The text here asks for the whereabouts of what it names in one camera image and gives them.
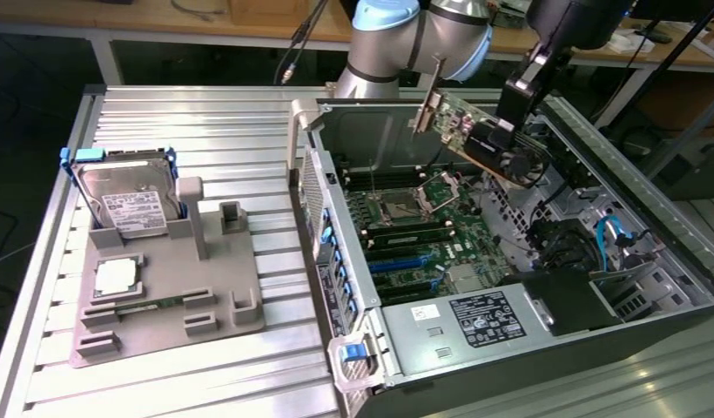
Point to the gray parts rack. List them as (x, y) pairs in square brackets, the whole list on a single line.
[(170, 322)]

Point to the metal socket cover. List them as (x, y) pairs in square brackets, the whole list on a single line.
[(440, 191)]

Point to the silver chipset heatsink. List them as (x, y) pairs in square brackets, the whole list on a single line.
[(469, 278)]

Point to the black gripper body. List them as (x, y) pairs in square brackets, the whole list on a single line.
[(577, 22)]

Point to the silver CPU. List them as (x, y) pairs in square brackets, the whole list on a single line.
[(118, 278)]

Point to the green RAM stick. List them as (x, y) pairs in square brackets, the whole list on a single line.
[(150, 303)]

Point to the black monitor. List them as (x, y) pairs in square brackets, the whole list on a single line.
[(688, 6)]

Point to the wooden desk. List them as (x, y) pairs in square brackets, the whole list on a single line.
[(158, 17)]

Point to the hard disk in blue caddy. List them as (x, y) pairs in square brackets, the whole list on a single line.
[(129, 196)]

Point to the open PC case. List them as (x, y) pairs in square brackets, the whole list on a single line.
[(671, 244)]

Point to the silver metal disk bay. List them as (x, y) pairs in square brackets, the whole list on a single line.
[(516, 209)]

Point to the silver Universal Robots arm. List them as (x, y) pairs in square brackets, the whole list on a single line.
[(385, 48)]

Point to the black slanted pole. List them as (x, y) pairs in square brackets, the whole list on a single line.
[(676, 48)]

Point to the thin locking lever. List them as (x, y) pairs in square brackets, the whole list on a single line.
[(372, 180)]

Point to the blue expansion slot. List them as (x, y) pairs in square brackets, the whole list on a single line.
[(396, 264)]

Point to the CPU socket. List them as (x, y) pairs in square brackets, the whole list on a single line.
[(399, 208)]

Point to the green motherboard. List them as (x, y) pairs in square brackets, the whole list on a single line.
[(479, 248)]

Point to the blue case latch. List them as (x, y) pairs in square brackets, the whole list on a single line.
[(352, 352)]

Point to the graphics card with black fan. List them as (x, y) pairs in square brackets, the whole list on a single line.
[(484, 143)]

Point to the black RAM stick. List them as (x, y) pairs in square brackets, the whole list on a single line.
[(408, 238)]

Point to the gray power supply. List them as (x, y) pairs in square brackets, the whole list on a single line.
[(427, 331)]

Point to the black plastic shroud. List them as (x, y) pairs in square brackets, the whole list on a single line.
[(565, 305)]

